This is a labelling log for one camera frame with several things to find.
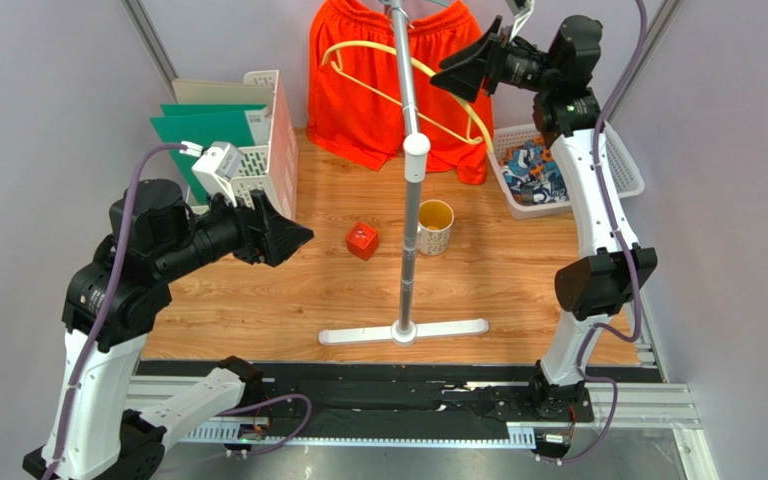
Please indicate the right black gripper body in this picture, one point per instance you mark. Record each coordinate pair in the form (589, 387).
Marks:
(491, 58)

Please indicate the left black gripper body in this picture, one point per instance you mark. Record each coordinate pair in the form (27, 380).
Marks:
(228, 230)

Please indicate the yellow clothes hanger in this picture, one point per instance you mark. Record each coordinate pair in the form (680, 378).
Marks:
(410, 86)

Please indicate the blue patterned shorts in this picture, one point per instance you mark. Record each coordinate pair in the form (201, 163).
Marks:
(532, 175)

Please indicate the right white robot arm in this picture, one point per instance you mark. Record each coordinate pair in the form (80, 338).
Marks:
(612, 266)

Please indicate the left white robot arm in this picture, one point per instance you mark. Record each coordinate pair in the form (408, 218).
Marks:
(111, 307)

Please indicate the orange hanging shorts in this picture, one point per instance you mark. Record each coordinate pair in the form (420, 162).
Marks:
(354, 98)

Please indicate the white perforated file holder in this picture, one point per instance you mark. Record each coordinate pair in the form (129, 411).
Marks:
(273, 167)

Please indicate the orange cube power adapter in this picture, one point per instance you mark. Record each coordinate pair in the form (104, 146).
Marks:
(362, 241)

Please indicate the white garment rack stand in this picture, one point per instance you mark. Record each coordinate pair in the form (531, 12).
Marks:
(405, 331)

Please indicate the green file folder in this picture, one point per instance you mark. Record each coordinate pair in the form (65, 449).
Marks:
(241, 125)

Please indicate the beige file folder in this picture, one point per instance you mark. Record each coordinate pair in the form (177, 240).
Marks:
(203, 92)

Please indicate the white mug yellow inside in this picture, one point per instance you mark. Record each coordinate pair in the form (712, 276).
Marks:
(436, 219)

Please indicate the white plastic mesh basket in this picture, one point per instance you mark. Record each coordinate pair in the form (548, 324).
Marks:
(624, 170)

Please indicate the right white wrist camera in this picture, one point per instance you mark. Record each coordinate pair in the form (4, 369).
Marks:
(521, 10)

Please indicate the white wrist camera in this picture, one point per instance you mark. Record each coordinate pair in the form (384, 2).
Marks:
(214, 168)
(521, 10)

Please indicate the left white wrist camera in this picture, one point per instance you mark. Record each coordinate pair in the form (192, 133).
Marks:
(214, 168)

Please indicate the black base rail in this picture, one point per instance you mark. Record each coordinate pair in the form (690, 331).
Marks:
(403, 401)

